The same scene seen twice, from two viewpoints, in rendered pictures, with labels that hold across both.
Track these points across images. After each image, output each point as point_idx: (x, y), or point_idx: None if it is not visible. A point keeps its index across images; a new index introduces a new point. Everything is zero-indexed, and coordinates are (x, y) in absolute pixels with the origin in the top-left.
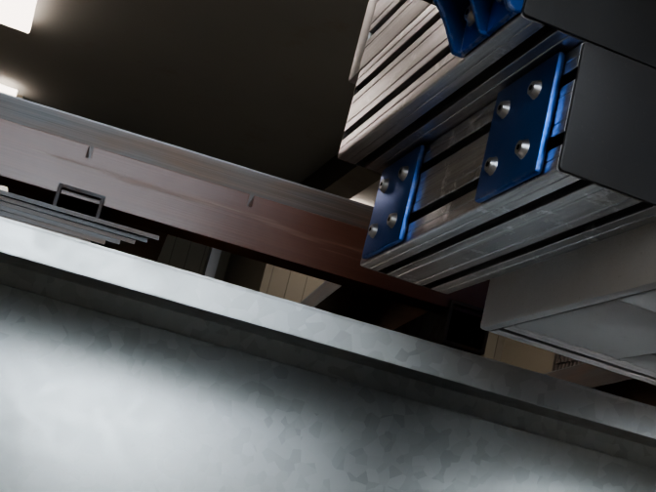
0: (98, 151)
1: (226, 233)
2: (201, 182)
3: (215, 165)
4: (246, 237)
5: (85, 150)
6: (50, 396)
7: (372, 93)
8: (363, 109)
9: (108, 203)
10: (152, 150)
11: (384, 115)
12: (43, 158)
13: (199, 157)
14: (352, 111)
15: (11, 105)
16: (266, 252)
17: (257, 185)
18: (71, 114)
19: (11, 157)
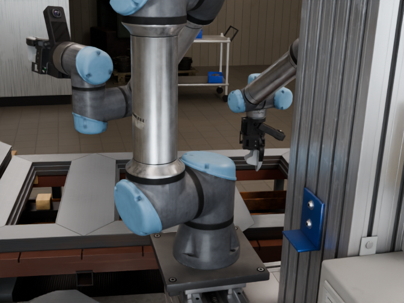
0: (84, 256)
1: (137, 267)
2: (123, 254)
3: (127, 235)
4: (145, 266)
5: (80, 257)
6: None
7: (168, 298)
8: (167, 299)
9: (94, 271)
10: (103, 238)
11: None
12: (67, 264)
13: (120, 235)
14: (165, 288)
15: (48, 240)
16: (153, 268)
17: (144, 237)
18: (70, 236)
19: (56, 268)
